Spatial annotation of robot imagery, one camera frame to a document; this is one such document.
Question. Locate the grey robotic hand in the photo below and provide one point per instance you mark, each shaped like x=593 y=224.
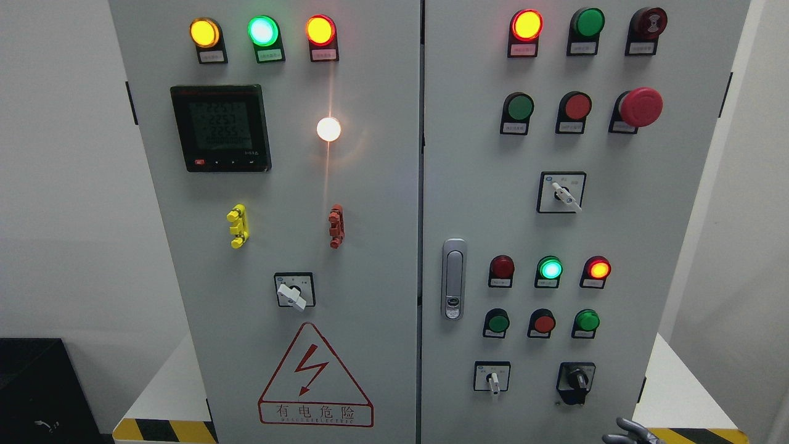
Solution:
x=633 y=433

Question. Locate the black knob selector switch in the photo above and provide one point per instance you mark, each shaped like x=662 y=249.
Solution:
x=574 y=381

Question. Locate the green lower right indicator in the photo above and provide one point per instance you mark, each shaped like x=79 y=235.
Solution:
x=586 y=323

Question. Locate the small red push button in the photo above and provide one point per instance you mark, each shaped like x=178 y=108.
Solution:
x=541 y=324

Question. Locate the red right indicator light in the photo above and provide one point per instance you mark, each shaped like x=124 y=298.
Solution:
x=595 y=273

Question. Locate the small green push button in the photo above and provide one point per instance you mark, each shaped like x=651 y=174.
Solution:
x=496 y=323

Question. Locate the green lit middle indicator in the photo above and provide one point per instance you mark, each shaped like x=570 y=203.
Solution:
x=548 y=273

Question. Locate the dark red indicator light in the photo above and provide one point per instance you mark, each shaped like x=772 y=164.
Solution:
x=501 y=272

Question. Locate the grey right cabinet door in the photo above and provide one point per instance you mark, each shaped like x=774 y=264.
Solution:
x=483 y=186

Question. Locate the grey cabinet door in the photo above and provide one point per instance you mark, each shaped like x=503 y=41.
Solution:
x=483 y=186
x=366 y=290

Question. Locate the red emergency stop button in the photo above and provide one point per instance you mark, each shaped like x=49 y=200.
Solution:
x=635 y=109

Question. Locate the red electric hazard sticker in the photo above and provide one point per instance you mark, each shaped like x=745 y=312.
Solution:
x=312 y=386

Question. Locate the red terminal connector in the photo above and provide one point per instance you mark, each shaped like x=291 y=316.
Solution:
x=337 y=227

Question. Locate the dark red buzzer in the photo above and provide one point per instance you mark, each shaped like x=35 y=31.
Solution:
x=645 y=28

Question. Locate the green indicator top right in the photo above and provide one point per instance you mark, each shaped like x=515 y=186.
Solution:
x=584 y=32

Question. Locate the red lit indicator top right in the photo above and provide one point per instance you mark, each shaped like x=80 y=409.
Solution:
x=524 y=33

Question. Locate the white glowing lamp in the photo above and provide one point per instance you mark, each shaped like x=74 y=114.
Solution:
x=328 y=129

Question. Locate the yellow terminal connector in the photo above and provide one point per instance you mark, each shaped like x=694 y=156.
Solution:
x=238 y=226

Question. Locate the grey left cabinet door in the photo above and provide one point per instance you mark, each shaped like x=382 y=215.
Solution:
x=366 y=290

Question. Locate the red orange indicator light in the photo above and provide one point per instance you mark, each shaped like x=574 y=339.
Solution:
x=321 y=33

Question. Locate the black digital power meter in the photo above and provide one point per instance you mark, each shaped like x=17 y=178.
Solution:
x=222 y=128

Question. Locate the green lit indicator light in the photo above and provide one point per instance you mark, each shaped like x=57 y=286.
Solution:
x=264 y=33

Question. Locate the yellow indicator light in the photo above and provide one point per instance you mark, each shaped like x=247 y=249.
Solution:
x=208 y=38

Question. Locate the black box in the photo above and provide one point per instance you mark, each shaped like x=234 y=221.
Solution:
x=41 y=398

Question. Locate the small white lever switch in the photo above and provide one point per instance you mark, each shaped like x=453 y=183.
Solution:
x=492 y=377

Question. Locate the white lever rotary switch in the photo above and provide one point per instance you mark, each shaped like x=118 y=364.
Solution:
x=561 y=192

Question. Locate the silver door handle lock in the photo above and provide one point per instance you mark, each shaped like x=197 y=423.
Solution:
x=453 y=278

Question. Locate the white handle selector switch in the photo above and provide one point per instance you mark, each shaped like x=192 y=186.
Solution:
x=295 y=290

